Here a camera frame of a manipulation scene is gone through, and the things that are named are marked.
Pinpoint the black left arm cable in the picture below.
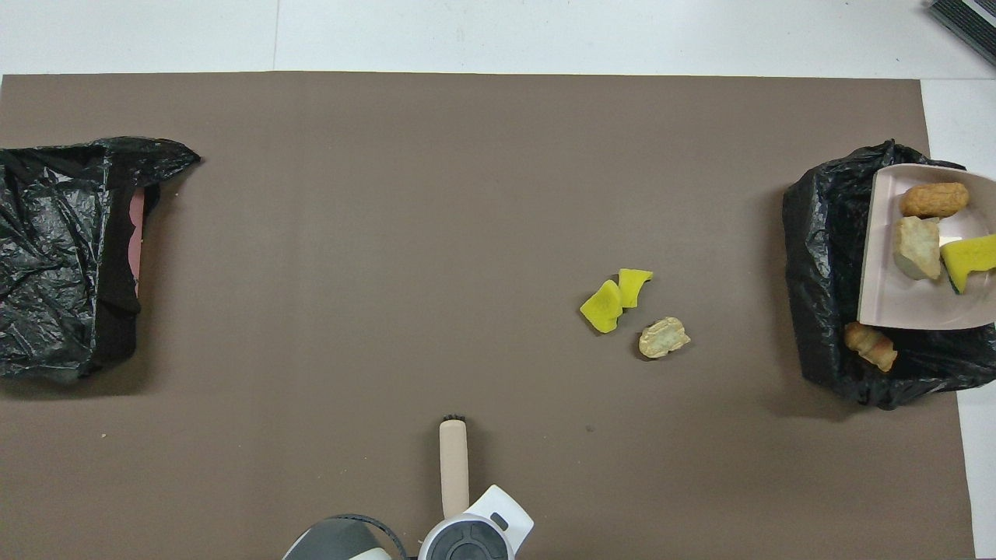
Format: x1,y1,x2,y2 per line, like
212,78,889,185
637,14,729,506
327,513,409,560

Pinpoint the brown table mat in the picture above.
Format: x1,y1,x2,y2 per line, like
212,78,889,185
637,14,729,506
0,72,975,560

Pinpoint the yellow sponge with green backing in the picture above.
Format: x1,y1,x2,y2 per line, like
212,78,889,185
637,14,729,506
940,233,996,295

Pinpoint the beige brush with black bristles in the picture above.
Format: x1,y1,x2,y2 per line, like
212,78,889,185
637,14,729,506
438,415,472,520

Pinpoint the pale round pastry piece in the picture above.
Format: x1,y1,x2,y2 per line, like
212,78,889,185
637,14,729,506
639,317,692,359

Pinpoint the small yellow sponge piece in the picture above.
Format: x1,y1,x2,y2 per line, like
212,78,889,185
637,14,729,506
580,280,624,335
619,268,654,309

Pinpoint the brown bread roll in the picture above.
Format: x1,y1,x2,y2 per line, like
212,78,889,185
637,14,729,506
900,182,970,219

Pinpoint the black trash bag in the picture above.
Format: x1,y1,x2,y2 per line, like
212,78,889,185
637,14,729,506
0,137,202,383

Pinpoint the pink plastic bin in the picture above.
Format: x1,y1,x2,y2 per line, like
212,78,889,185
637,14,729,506
128,191,146,296

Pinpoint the tan bread chunk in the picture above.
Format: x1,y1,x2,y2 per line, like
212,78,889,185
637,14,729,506
892,216,942,281

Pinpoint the black bag lined bin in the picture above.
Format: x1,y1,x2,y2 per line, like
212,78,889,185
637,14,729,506
783,140,996,411

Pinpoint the striped orange croissant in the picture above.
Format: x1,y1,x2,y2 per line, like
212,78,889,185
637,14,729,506
844,321,899,372

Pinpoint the beige plastic dustpan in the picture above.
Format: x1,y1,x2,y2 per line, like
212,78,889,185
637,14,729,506
857,163,996,331

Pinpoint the dark ribbed object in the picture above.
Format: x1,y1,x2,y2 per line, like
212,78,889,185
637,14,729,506
926,0,996,67

